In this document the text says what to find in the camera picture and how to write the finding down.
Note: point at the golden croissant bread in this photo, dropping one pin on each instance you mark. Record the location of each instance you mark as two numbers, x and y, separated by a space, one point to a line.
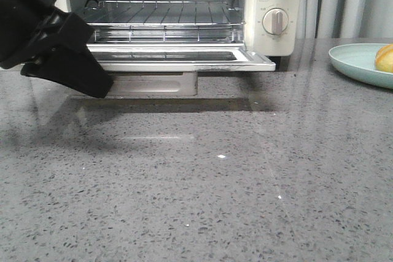
384 59

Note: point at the lower oven timer knob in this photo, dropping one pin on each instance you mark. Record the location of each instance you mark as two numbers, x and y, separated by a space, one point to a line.
275 21

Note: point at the light green plate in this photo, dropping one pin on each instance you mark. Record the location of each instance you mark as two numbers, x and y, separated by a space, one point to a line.
357 61

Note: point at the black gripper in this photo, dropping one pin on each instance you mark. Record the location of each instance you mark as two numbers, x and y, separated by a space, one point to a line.
52 44

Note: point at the cream toaster oven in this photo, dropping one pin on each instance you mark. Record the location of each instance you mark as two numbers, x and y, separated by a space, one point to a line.
273 41

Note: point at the metal crumb tray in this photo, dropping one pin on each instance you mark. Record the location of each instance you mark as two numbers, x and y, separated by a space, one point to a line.
154 84

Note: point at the oven door with glass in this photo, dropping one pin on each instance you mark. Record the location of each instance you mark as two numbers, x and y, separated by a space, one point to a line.
179 58

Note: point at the metal wire oven rack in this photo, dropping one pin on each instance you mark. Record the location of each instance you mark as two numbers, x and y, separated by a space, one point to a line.
125 22

